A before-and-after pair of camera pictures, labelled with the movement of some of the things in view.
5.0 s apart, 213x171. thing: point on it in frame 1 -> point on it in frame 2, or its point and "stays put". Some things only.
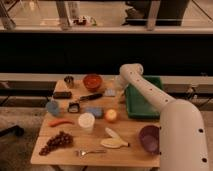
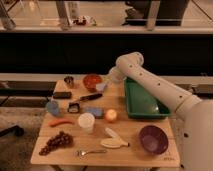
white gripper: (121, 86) -> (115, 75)
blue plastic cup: (52, 107) stays put
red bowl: (92, 82) stays put
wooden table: (87, 122) stays put
